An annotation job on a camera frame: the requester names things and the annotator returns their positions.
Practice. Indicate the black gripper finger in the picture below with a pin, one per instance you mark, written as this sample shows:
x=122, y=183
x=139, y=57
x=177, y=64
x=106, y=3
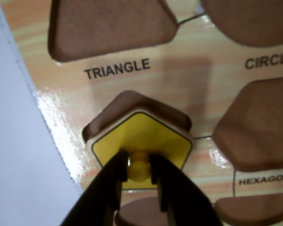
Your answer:
x=184, y=200
x=99, y=195

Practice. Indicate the yellow pentagon puzzle piece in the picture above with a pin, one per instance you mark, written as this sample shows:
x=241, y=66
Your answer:
x=143, y=131

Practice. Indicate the wooden shape puzzle board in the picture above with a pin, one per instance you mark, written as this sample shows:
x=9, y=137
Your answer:
x=179, y=77

